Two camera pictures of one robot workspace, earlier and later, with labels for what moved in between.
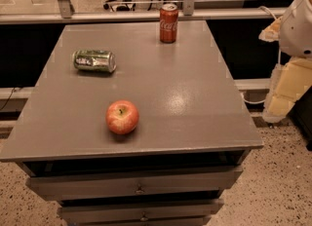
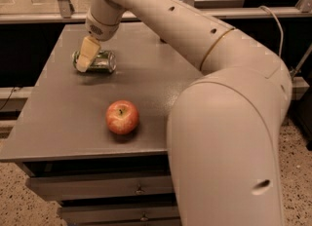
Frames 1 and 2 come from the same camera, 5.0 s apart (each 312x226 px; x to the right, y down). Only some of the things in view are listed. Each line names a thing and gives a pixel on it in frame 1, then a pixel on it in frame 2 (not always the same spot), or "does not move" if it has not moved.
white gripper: x=297 y=30 → x=101 y=30
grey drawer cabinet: x=189 y=147 does not move
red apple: x=122 y=117 does not move
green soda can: x=95 y=59 does not move
